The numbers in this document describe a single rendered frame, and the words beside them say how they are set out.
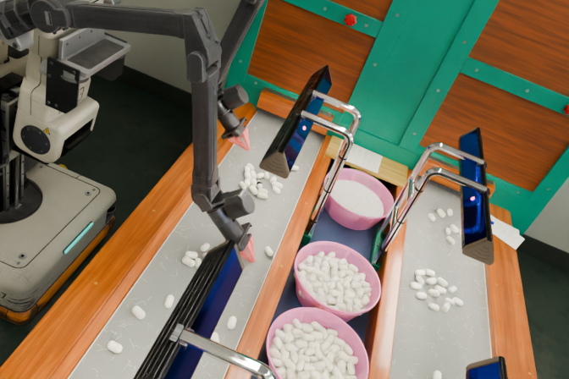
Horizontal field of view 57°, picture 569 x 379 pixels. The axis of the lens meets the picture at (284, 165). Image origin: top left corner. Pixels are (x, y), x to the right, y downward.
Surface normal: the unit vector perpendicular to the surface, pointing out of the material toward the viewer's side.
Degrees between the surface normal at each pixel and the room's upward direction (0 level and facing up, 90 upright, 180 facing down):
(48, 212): 0
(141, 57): 90
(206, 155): 88
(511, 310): 0
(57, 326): 0
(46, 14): 88
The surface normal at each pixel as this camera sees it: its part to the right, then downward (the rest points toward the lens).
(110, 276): 0.29, -0.77
